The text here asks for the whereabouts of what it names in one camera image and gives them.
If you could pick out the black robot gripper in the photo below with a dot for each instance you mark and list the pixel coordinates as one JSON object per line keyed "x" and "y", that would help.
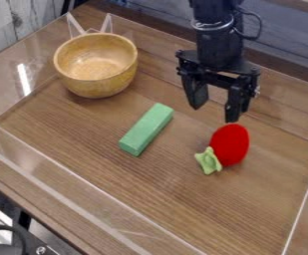
{"x": 215, "y": 64}

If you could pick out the red plush strawberry toy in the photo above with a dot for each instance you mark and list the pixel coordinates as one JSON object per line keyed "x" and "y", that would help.
{"x": 226, "y": 149}

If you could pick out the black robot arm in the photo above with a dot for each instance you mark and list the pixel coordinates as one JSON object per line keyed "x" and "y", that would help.
{"x": 211, "y": 11}

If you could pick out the green rectangular block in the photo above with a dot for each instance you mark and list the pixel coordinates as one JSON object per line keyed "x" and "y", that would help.
{"x": 146, "y": 128}

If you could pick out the wooden bowl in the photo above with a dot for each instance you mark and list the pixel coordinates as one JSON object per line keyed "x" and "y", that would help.
{"x": 96, "y": 64}

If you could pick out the black metal stand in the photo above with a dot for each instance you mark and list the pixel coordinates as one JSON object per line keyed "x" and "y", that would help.
{"x": 41, "y": 241}

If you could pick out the clear acrylic tray wall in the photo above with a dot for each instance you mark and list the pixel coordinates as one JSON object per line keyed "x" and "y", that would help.
{"x": 116, "y": 204}

